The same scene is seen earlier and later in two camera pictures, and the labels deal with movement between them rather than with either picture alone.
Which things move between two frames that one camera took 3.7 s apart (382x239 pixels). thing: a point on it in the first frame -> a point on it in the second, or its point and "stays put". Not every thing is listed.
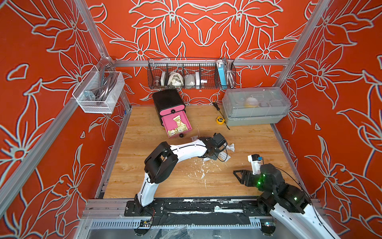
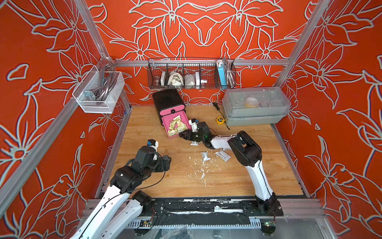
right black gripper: [244, 173] -> [187, 132]
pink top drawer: [169, 110] stays put
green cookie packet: [181, 127] stays put
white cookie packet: [224, 156] stays put
